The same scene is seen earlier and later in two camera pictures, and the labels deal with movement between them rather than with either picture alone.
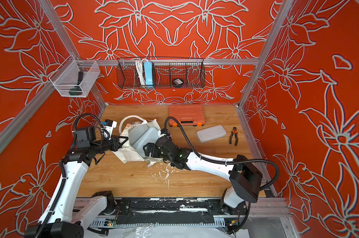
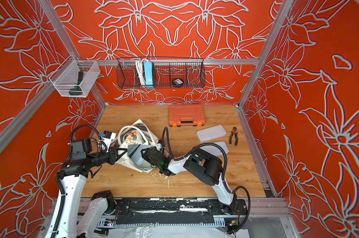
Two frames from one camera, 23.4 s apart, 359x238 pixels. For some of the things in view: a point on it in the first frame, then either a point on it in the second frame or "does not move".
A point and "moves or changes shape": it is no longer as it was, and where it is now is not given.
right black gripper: x=156 y=152 -> x=147 y=153
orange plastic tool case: x=188 y=115 does not move
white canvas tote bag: x=126 y=150 moves or changes shape
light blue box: x=148 y=72 does not move
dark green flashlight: x=77 y=90 does not move
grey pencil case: x=139 y=136 -> x=214 y=150
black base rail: x=166 y=211 does not move
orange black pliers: x=234 y=131 does not move
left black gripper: x=116 y=144 -> x=113 y=156
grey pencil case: x=210 y=133 does not move
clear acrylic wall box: x=75 y=78 does not move
